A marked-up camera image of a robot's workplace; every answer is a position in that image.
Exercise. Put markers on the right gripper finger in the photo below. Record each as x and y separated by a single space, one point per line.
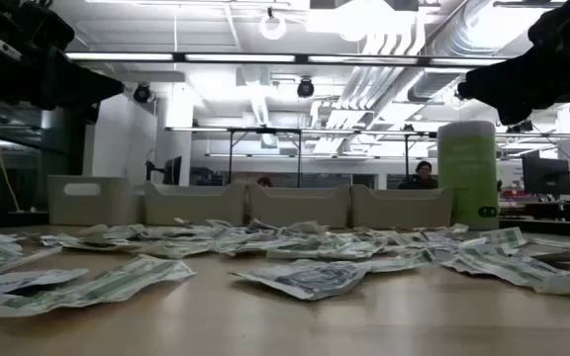
517 84

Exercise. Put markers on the black ceiling camera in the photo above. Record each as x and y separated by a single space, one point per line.
520 127
142 93
305 88

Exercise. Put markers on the green disinfectant wipes canister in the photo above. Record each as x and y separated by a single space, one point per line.
468 173

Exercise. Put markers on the silver ventilation duct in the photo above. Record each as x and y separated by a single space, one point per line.
463 34

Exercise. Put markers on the black bar with light strips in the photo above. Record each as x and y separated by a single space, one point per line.
305 59

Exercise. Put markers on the dark office desk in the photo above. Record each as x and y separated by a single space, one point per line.
547 210

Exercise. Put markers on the black computer monitor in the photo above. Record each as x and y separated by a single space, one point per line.
545 175
173 170

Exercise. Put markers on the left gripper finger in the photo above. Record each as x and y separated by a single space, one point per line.
82 84

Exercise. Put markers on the person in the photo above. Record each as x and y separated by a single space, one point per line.
421 178
264 182

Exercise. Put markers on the light grey plastic bin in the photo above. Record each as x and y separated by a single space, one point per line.
193 205
300 207
107 203
401 207

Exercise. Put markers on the black workstation frame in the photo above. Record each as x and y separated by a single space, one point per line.
265 130

